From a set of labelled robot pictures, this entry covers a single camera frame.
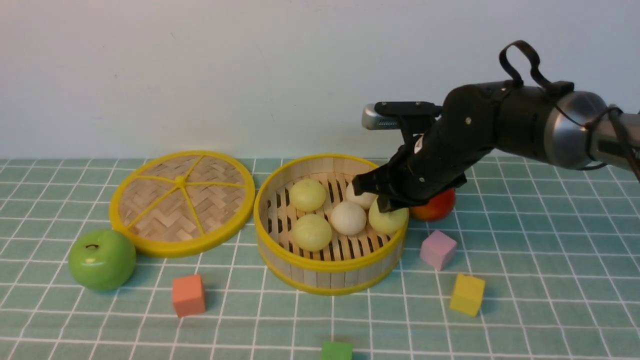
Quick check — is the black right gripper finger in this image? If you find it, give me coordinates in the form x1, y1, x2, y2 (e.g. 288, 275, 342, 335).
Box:
352, 164, 397, 197
376, 193, 426, 214

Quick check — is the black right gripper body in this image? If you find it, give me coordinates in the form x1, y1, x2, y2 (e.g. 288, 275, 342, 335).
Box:
390, 85, 496, 203

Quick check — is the yellow bun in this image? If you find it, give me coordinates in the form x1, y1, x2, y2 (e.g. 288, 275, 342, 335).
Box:
289, 178, 327, 212
368, 198, 410, 236
292, 213, 333, 252

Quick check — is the white bun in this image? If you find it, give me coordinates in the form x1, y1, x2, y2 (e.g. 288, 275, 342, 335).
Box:
345, 182, 377, 211
329, 201, 368, 236

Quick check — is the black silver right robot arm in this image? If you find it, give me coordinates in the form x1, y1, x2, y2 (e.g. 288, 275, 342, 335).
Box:
353, 82, 639, 213

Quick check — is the bamboo steamer tray yellow rim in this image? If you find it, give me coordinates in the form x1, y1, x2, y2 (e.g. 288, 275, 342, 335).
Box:
253, 153, 408, 296

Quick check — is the woven bamboo steamer lid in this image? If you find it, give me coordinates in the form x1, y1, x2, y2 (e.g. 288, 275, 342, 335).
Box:
109, 150, 256, 258

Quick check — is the red orange tomato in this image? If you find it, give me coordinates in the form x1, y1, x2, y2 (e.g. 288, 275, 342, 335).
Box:
409, 188, 457, 223

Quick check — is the pink cube block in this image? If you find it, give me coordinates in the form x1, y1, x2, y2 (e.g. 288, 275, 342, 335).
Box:
419, 230, 458, 271

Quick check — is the yellow cube block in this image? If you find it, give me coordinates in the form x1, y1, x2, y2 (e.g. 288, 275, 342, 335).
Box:
449, 273, 486, 317

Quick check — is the green cube block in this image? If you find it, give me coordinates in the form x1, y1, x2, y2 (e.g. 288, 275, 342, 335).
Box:
321, 341, 354, 360

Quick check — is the orange cube block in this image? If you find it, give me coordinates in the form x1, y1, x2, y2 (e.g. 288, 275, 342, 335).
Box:
172, 273, 206, 318

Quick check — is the green apple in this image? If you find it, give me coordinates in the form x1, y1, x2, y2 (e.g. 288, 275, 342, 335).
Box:
67, 228, 137, 292

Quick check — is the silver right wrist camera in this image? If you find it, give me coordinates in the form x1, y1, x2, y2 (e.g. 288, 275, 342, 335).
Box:
361, 101, 443, 143

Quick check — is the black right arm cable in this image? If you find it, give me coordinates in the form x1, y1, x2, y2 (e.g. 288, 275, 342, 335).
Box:
498, 40, 640, 181

